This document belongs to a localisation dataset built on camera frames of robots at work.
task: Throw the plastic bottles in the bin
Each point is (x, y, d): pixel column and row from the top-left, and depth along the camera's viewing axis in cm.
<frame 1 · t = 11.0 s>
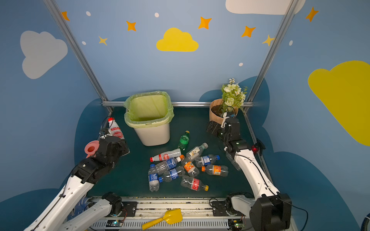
left hand: (126, 143, 73), fingers open
right hand: (213, 123, 81), fingers open
white plastic trash bin: (154, 134, 92), point 10 cm above the table
green bin liner bag: (147, 109, 99), point 15 cm above the table
green plastic bottle: (184, 140, 103), on the table
clear bottle white cap: (195, 151, 92), point 2 cm above the table
clear bottle blue cap right: (202, 161, 93), on the table
clear bottle orange cap right: (215, 170, 85), point 2 cm above the table
clear bottle yellow cap: (193, 183, 80), point 2 cm above the table
clear bottle orange label middle: (190, 167, 86), point 2 cm above the table
clear bottle blue label upper: (163, 167, 86), point 2 cm above the table
clear bottle blue label lower: (173, 174, 83), point 2 cm above the table
clear bottle blue label left: (153, 178, 82), point 2 cm above the table
white artificial flowers: (232, 95, 90), point 28 cm above the table

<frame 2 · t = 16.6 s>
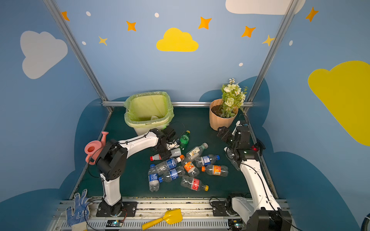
left hand: (166, 153, 92), fingers open
right hand: (225, 130, 81), fingers open
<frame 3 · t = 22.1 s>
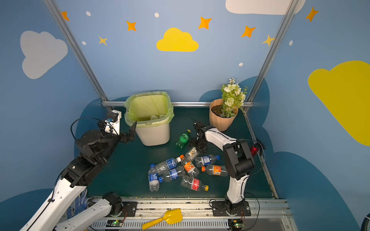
left hand: (125, 118, 62), fingers open
right hand: (193, 148, 93), fingers open
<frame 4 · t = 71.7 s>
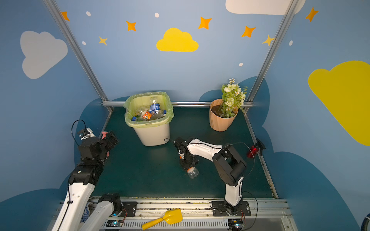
left hand: (107, 135, 73), fingers open
right hand: (189, 166, 88), fingers open
clear bottle blue cap right: (158, 114, 92), point 18 cm above the table
clear bottle orange cap right: (146, 115, 90), point 19 cm above the table
clear bottle blue label left: (155, 108, 90), point 22 cm above the table
